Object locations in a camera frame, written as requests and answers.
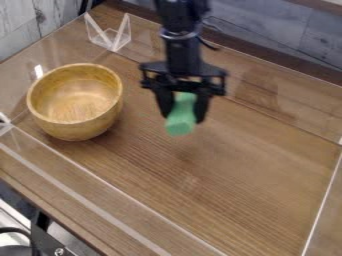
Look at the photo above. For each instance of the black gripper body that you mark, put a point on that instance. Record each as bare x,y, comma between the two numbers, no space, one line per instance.
183,72

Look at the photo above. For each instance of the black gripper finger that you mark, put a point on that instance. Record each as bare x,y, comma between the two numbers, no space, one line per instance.
165,100
202,104

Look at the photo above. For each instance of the green rectangular stick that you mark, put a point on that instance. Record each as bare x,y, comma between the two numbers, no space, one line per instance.
181,120

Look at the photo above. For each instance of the wooden bowl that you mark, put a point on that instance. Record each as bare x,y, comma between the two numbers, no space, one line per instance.
77,100

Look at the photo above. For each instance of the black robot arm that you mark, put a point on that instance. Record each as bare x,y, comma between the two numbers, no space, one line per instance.
182,17

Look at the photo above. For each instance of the small white tag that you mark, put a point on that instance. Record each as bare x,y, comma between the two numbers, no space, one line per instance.
39,71

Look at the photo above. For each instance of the black metal table leg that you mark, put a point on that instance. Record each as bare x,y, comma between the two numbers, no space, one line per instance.
54,240

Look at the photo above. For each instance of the clear acrylic corner bracket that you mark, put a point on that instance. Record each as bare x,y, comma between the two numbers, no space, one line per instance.
109,38

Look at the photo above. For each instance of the clear acrylic front wall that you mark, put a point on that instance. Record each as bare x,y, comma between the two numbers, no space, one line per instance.
113,222

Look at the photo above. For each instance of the clear acrylic wall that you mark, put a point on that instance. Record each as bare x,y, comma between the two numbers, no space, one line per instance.
325,239
113,222

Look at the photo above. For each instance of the clear acrylic right wall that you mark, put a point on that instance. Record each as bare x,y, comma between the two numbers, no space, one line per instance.
325,239

